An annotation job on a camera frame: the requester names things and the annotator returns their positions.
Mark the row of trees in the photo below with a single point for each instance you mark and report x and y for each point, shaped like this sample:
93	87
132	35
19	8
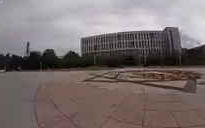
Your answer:
40	60

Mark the grey stone block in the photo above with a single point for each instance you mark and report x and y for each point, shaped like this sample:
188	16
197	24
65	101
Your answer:
190	86

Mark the large grey curved building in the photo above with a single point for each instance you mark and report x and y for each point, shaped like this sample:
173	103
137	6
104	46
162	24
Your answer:
133	43

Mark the tall tower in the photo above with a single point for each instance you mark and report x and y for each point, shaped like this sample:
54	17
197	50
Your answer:
27	48

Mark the bed of dry plants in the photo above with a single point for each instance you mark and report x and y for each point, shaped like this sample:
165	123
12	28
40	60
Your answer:
150	76

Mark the grey stone paved plaza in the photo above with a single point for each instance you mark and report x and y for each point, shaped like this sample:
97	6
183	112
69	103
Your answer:
90	106

